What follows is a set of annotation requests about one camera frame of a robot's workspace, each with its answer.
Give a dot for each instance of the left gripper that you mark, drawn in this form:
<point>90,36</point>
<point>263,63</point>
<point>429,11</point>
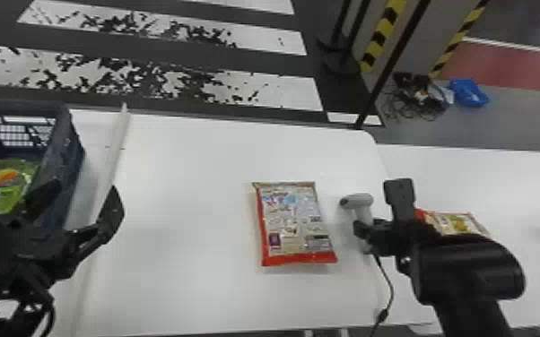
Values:
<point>39,251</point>

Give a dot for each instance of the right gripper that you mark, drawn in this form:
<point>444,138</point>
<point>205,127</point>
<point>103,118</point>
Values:
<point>383,237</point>

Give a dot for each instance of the hand scanner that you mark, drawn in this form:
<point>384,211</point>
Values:
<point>358,201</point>

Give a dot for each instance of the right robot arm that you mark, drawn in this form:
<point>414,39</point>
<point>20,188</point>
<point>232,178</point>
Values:
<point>468,273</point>

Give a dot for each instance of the blue basket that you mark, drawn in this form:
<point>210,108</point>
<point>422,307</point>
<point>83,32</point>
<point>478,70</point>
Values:
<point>60,155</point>

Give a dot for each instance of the yellow snack packet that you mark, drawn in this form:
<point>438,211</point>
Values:
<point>458,223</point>

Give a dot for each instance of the green snack packet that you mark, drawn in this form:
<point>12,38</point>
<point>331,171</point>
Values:
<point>1,188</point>

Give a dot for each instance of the red snack packet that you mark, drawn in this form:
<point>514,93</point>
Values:
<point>293,223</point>

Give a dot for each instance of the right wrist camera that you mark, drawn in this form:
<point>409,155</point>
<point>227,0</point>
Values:
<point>399,197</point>

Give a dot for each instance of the yellow black striped post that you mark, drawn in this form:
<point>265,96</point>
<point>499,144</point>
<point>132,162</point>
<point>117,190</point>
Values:
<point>458,35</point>
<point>382,33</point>

